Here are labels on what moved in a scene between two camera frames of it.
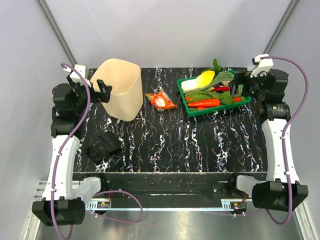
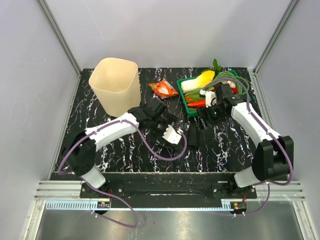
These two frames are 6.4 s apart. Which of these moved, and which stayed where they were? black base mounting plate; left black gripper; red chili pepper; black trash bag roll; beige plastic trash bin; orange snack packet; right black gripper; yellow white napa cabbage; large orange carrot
Moved: right black gripper; left black gripper; black trash bag roll; orange snack packet; red chili pepper
Stayed: large orange carrot; yellow white napa cabbage; black base mounting plate; beige plastic trash bin
